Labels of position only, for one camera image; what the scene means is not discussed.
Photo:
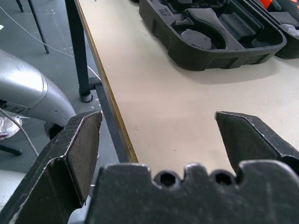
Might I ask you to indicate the black floor stand base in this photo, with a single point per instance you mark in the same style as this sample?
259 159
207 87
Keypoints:
10 149

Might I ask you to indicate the black plastic tool case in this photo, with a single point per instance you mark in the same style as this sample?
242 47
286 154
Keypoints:
198 61

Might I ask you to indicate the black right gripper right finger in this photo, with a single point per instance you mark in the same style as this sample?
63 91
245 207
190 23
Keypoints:
252 140

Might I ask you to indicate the white sneaker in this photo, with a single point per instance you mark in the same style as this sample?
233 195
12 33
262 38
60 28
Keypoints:
8 127

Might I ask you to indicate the black table frame rail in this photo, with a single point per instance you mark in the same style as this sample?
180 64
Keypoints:
112 130

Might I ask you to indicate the black thin stand leg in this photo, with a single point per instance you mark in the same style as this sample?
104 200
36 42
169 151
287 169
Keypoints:
38 28

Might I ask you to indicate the black table leg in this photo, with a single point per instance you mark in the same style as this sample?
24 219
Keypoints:
80 58

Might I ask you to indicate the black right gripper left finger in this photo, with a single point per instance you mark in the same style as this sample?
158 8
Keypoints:
58 163

